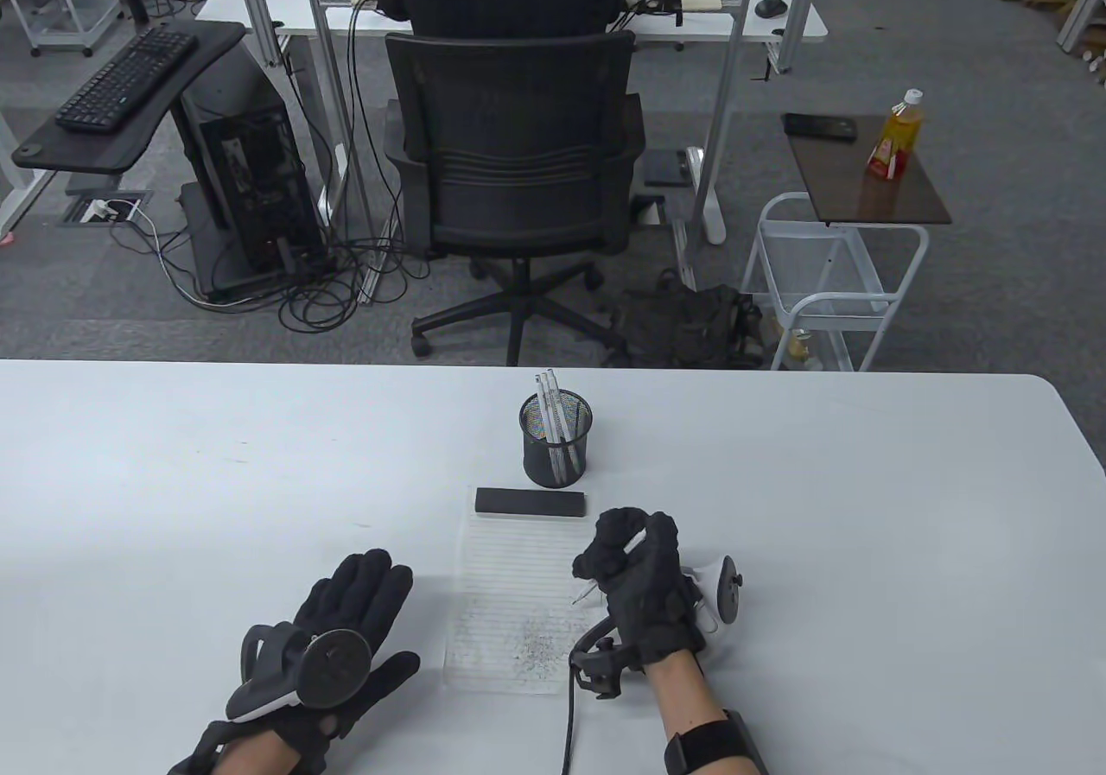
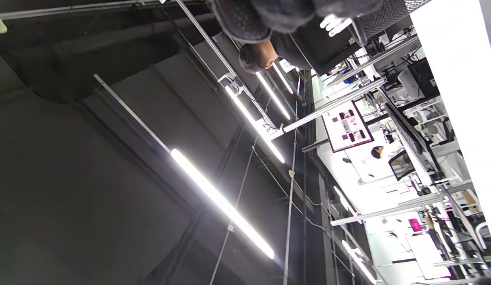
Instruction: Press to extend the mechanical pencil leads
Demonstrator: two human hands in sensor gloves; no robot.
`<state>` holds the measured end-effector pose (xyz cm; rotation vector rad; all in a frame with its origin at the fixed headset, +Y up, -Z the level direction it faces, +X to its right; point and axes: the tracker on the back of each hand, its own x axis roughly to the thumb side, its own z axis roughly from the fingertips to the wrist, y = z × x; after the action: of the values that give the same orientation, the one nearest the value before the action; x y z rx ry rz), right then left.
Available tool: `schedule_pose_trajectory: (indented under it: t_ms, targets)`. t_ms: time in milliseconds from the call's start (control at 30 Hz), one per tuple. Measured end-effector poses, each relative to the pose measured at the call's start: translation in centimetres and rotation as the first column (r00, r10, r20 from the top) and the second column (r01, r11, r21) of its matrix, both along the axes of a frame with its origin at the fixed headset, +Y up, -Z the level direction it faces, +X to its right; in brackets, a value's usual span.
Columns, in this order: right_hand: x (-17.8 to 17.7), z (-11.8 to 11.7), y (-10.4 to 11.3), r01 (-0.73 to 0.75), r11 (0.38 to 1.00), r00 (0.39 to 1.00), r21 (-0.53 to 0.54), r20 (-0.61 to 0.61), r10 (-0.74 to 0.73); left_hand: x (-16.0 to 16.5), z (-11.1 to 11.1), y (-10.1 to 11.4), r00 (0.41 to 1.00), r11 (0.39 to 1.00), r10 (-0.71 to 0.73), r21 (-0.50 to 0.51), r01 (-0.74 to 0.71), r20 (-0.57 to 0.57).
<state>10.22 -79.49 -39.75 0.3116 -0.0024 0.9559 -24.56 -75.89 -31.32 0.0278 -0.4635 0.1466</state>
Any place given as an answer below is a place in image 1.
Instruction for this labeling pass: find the yellow drink bottle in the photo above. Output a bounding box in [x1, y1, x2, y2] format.
[866, 89, 925, 181]

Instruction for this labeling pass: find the black keyboard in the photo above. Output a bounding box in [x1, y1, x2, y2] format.
[55, 26, 201, 134]

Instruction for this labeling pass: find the black keyboard stand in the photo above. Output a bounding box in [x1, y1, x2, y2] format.
[11, 20, 248, 176]

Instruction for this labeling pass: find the person's left hand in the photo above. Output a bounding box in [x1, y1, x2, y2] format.
[285, 549, 422, 754]

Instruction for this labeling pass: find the black computer tower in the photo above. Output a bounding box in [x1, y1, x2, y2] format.
[177, 54, 329, 302]

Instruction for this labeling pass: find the black forearm strap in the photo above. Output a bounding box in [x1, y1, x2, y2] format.
[663, 710, 772, 775]

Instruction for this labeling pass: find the person's right hand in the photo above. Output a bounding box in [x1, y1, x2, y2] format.
[572, 507, 706, 669]

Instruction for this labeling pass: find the aluminium frame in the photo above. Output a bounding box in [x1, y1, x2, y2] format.
[226, 0, 822, 308]

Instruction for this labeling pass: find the person's left forearm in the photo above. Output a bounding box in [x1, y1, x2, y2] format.
[168, 715, 334, 775]

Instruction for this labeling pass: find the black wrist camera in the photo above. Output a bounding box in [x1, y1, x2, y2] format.
[570, 635, 647, 700]

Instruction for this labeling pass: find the black office chair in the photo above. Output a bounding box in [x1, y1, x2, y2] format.
[381, 30, 649, 367]

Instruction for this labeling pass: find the white pencil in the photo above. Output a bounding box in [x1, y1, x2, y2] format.
[572, 531, 645, 608]
[545, 368, 580, 475]
[533, 372, 564, 484]

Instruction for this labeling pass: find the round tracker on left glove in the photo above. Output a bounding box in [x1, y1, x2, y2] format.
[226, 624, 373, 722]

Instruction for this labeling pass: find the white pencil in cup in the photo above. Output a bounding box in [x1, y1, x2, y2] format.
[545, 368, 580, 475]
[533, 372, 564, 484]

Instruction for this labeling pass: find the black phone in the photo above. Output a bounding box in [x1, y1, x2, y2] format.
[783, 112, 859, 140]

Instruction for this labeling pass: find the floor socket box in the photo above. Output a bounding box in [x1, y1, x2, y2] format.
[59, 191, 153, 226]

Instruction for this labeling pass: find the black camera cable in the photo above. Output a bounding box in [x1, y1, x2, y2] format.
[562, 628, 619, 775]

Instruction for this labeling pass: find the black rectangular block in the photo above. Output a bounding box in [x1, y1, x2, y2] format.
[474, 486, 588, 520]

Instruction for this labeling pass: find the black mesh pencil cup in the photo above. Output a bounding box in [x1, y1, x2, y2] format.
[518, 390, 594, 490]

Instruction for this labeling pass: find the person's right forearm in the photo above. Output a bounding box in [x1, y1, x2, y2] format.
[644, 647, 735, 775]

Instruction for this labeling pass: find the brown board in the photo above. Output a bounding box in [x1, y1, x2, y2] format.
[785, 113, 953, 227]

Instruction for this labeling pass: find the bundle of black cables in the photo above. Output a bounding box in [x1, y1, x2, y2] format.
[130, 0, 433, 333]

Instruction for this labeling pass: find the lined paper sheet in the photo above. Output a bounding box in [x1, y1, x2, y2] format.
[441, 486, 599, 696]

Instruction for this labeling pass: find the black flat pad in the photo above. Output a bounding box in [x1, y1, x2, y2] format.
[643, 148, 690, 187]

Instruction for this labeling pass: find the round tracker on right glove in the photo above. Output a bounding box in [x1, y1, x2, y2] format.
[681, 555, 745, 639]

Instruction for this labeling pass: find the dark backpack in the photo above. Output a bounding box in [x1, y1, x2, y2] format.
[605, 270, 766, 370]

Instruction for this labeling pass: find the round tracker on glove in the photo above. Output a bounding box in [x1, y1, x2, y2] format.
[226, 624, 373, 722]
[681, 555, 745, 639]

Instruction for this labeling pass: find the white wire cart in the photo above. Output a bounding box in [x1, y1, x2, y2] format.
[741, 192, 931, 372]

